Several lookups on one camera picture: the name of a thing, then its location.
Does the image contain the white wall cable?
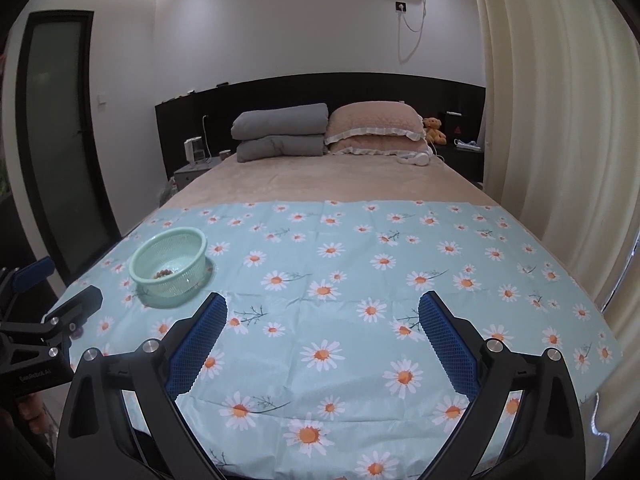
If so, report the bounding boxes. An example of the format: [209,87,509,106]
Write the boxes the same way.
[397,0,429,65]

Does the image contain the left hand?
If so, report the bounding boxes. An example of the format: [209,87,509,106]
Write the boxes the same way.
[18,393,50,434]

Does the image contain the lower grey folded blanket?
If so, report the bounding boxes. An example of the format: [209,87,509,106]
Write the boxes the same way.
[236,134,324,162]

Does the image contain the brown teddy bear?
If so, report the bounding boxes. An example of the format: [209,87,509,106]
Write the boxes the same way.
[423,117,447,145]

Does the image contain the black headboard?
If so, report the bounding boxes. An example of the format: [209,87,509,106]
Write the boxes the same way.
[155,73,495,210]

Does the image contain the grey nightstand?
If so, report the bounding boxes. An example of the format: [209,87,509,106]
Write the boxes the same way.
[174,157,221,191]

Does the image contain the cream curtain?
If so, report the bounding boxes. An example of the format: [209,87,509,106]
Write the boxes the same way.
[476,0,639,479]

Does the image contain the grey folded blanket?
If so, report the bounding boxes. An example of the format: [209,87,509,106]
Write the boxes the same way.
[236,134,324,162]
[231,103,329,141]

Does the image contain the dark glass door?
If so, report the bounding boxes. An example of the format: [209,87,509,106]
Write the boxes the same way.
[15,10,120,284]

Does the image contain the lower beige ruffled pillow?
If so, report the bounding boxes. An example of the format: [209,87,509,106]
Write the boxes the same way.
[329,136,433,156]

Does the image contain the white headphones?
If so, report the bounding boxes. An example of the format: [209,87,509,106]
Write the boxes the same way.
[396,151,442,167]

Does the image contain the white power strip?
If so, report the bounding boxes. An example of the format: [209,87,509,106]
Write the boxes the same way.
[454,139,483,152]

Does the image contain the upper beige ruffled pillow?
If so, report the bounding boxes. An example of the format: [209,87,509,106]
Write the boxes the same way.
[324,101,424,145]

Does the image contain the small white appliance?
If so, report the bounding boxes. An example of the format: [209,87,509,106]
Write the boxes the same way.
[183,136,207,165]

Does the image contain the beige ruffled pillow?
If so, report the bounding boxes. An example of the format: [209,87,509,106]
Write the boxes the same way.
[324,101,424,145]
[329,136,433,156]

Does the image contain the beige bed cover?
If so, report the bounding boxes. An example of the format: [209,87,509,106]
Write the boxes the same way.
[164,155,496,209]

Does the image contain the daisy print blue cloth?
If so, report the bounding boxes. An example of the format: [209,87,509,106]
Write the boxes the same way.
[66,200,622,479]

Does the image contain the mint green mesh basket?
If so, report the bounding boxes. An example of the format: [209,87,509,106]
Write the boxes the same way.
[128,228,207,308]

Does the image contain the upper grey folded blanket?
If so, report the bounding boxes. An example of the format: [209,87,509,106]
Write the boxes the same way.
[231,103,329,141]

